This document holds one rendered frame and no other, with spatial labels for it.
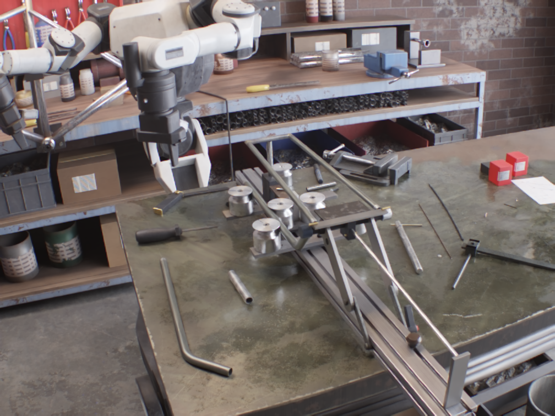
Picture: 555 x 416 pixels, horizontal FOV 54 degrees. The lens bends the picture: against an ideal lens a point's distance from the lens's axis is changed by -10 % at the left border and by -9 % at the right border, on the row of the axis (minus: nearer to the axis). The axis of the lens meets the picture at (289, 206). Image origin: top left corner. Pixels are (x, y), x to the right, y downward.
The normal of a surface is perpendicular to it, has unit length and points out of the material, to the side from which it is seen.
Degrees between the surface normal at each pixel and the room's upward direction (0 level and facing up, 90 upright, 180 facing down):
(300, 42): 91
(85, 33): 47
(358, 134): 90
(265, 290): 0
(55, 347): 0
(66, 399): 0
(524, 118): 90
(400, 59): 90
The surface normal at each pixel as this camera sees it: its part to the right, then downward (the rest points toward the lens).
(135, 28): -0.36, 0.33
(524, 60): 0.36, 0.40
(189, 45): 0.67, 0.30
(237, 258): -0.04, -0.90
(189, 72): 0.93, 0.21
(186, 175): 0.36, -0.04
